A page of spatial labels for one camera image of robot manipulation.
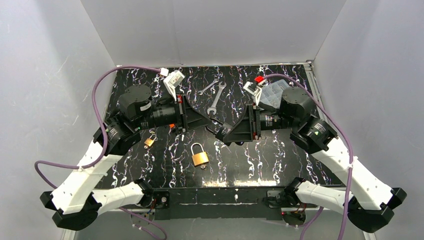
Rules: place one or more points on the orange black padlock with keys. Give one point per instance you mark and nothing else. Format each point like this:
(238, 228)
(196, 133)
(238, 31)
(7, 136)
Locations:
(172, 127)

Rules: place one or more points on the large brass padlock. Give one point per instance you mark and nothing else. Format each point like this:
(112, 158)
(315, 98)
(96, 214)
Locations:
(199, 156)

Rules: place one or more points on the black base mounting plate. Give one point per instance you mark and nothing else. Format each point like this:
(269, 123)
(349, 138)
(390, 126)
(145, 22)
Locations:
(262, 202)

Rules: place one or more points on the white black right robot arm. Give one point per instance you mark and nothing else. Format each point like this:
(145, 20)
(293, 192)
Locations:
(368, 202)

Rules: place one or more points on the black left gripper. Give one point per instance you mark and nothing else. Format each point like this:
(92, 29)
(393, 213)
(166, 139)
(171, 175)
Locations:
(182, 115)

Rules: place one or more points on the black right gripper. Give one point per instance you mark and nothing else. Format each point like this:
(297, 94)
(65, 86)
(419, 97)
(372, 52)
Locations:
(252, 122)

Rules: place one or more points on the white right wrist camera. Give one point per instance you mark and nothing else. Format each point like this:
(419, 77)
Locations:
(254, 88)

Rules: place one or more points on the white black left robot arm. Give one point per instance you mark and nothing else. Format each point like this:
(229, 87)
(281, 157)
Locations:
(77, 202)

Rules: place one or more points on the large silver wrench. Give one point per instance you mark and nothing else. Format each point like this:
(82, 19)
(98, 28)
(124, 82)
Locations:
(213, 108)

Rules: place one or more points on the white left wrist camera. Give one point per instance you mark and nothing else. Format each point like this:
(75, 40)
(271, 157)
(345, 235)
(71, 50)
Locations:
(172, 80)

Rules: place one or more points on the small silver wrench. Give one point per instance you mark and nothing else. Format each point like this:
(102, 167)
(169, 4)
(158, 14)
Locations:
(201, 92)

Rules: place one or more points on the clear plastic screw box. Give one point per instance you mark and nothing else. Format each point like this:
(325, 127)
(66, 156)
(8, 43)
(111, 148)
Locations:
(272, 92)

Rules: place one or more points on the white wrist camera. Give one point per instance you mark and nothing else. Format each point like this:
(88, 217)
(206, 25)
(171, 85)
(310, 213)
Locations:
(172, 80)
(254, 88)

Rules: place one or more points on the small brass padlock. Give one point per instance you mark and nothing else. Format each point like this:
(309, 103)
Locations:
(150, 141)

